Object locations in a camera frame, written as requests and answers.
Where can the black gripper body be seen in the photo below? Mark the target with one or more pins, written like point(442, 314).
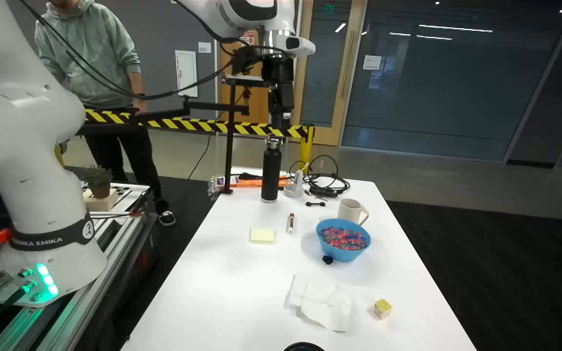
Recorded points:
point(278, 76)

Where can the white napkin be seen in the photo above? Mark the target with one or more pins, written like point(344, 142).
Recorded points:
point(323, 300)

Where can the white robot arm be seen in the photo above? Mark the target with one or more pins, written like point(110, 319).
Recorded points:
point(52, 249)

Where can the yellow black striped barrier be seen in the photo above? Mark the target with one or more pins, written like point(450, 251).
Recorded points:
point(110, 119)

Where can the black water bottle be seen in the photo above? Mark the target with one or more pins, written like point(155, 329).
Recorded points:
point(272, 158)

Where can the small white bottle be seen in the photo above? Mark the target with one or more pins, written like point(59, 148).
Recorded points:
point(296, 187)

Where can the black marker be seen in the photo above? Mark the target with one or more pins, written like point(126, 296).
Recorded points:
point(311, 202)

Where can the small white tube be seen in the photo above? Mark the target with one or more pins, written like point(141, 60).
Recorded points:
point(292, 222)

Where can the white mug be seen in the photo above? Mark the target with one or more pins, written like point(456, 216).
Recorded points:
point(354, 210)

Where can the yellow sticky note pad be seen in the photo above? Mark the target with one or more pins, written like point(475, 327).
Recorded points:
point(262, 234)

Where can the blue bowl of colourful beads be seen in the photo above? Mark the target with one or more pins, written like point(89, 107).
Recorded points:
point(342, 239)

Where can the small black clip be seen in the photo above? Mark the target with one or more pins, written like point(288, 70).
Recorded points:
point(327, 259)

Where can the person in green hoodie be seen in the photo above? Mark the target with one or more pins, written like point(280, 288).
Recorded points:
point(89, 48)

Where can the small potted plant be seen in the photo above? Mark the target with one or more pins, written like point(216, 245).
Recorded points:
point(99, 179)

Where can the small yellow wooden cube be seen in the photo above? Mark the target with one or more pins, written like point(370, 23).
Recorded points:
point(381, 308)

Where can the dark green mug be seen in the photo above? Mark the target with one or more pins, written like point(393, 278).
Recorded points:
point(303, 345)

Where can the black camera stand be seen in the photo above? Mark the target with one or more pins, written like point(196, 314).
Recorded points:
point(237, 82)

